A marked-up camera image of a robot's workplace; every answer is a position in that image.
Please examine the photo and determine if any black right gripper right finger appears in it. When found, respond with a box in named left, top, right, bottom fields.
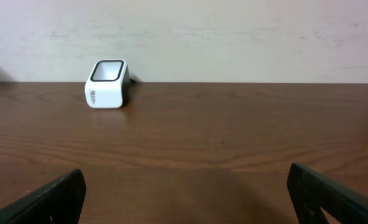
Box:
left=287, top=162, right=368, bottom=224

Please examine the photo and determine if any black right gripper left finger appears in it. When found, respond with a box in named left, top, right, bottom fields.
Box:
left=0, top=169, right=86, bottom=224

